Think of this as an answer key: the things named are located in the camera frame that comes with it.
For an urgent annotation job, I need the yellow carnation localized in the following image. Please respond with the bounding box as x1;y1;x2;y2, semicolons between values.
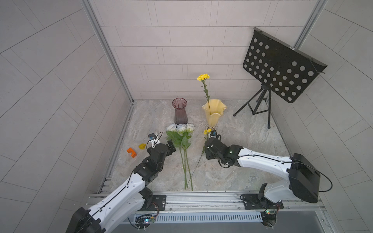
197;74;211;114
192;127;212;175

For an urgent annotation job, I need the white rose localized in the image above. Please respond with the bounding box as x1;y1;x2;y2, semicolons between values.
166;123;187;190
182;123;195;191
176;128;188;190

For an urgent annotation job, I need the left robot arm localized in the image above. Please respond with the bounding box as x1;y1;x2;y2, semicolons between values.
66;140;176;233

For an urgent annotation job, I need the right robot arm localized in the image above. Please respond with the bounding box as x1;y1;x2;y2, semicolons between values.
205;137;323;203

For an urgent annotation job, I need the yellow plastic piece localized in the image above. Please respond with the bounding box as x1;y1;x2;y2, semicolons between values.
139;143;146;150

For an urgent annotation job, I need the orange plastic block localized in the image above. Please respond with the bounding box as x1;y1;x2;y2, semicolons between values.
127;148;137;158

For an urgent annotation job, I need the yellow ruffled vase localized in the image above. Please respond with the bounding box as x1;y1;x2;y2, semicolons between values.
202;99;227;127

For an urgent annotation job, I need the purple glass vase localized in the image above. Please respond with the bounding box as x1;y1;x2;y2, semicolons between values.
172;98;188;125

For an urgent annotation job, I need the left circuit board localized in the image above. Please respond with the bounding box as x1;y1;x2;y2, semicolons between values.
135;214;156;230

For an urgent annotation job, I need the circuit board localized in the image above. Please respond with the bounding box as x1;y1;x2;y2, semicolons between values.
135;214;156;230
261;212;277;228

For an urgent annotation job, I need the right circuit board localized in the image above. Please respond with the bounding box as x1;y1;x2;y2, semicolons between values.
261;212;277;228

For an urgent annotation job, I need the black perforated music stand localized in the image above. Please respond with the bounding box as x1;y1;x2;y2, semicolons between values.
242;28;327;115

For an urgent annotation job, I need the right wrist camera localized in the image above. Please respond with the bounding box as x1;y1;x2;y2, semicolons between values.
209;130;218;138

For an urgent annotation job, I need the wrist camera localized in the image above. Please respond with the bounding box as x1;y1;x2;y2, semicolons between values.
148;133;157;147
209;130;218;138

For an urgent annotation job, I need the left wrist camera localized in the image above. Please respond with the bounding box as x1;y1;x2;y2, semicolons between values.
148;133;157;147

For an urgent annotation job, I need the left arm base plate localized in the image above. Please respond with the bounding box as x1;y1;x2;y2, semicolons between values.
140;195;167;212

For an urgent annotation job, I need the aluminium rail frame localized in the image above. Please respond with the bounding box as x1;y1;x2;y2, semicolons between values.
81;190;325;216

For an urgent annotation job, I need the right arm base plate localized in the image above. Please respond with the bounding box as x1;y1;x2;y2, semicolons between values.
240;194;284;211

